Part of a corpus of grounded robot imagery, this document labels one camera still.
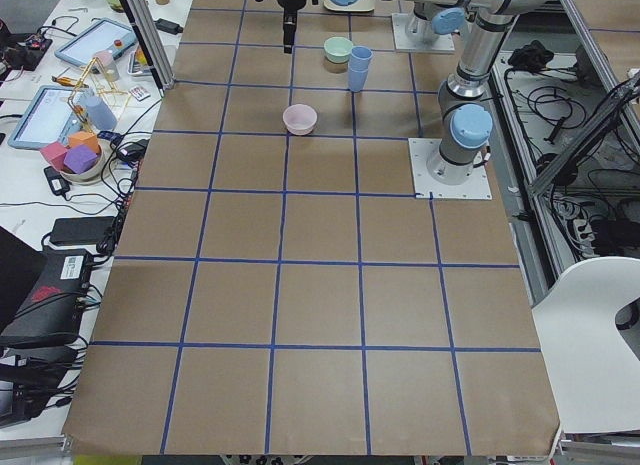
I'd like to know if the black power adapter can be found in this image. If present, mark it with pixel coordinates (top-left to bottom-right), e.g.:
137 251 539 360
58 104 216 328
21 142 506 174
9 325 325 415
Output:
154 18 183 35

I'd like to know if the white remote control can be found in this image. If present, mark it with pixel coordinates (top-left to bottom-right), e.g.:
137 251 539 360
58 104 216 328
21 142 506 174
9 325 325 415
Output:
129 86 151 102

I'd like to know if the green bowl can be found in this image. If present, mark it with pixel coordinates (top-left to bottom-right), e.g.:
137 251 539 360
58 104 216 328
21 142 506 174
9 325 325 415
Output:
323 36 353 64

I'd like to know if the right teach pendant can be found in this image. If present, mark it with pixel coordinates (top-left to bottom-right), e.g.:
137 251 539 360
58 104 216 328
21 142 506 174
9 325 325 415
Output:
54 18 137 67

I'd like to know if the white cup on desk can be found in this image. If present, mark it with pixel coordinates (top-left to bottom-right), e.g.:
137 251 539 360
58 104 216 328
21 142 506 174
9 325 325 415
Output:
94 50 120 82

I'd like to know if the white plastic chair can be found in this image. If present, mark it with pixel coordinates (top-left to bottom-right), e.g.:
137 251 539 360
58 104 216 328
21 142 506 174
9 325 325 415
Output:
533 257 639 434

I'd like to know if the light blue upturned cup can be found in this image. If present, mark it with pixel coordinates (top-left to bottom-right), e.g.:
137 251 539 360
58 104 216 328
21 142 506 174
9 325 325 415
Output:
79 94 117 131

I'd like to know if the aluminium frame post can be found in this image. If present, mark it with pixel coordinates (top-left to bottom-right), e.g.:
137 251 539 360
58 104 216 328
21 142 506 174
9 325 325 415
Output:
119 0 175 91

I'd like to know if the left teach pendant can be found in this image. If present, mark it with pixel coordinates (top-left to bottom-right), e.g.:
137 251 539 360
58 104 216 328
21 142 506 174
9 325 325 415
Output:
8 85 82 150

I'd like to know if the pink bowl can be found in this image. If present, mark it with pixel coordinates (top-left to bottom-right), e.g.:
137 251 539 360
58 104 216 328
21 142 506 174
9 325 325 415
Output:
282 104 318 136

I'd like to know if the gold wire rack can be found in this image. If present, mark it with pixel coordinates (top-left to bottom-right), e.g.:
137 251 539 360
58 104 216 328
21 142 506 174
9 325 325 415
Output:
67 57 131 131

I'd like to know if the bowl with foam blocks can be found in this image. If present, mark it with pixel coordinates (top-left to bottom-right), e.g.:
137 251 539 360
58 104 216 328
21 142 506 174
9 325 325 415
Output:
40 131 106 184

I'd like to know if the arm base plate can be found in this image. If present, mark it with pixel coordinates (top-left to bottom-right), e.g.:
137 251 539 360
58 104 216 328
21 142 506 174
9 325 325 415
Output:
408 138 492 200
392 13 457 54

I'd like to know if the black power brick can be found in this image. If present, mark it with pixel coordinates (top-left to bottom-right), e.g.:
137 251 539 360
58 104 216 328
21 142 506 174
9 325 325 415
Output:
49 216 114 246

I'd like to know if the black computer box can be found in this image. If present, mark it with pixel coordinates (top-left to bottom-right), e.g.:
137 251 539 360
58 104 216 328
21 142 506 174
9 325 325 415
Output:
1 229 91 349

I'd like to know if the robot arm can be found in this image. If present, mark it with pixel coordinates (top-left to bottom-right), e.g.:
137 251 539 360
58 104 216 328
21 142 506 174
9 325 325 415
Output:
330 0 546 185
405 2 465 45

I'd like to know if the teach pendant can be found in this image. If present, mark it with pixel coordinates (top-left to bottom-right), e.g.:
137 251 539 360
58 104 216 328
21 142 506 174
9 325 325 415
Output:
8 85 82 150
54 18 137 67

